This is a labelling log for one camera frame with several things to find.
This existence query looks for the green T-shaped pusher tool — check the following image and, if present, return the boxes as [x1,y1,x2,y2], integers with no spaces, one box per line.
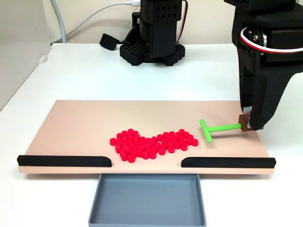
[199,113,264,143]

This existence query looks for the grey shallow tray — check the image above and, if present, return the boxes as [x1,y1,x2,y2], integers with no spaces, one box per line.
[88,173,206,227]

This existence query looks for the beige flat board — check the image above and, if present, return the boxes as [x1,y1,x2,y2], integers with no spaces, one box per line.
[18,99,276,177]

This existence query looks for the red white black gripper cable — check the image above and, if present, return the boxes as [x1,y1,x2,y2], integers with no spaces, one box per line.
[239,27,303,54]

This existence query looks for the black edge rail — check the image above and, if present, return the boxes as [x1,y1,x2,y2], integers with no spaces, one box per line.
[17,155,112,168]
[181,157,276,169]

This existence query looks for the red white base servo cable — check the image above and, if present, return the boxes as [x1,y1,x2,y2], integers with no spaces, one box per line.
[176,0,189,44]

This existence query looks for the white USB cable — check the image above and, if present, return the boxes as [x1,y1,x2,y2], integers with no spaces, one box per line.
[51,0,142,45]

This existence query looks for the grey hose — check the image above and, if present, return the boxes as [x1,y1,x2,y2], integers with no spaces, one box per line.
[50,0,67,44]

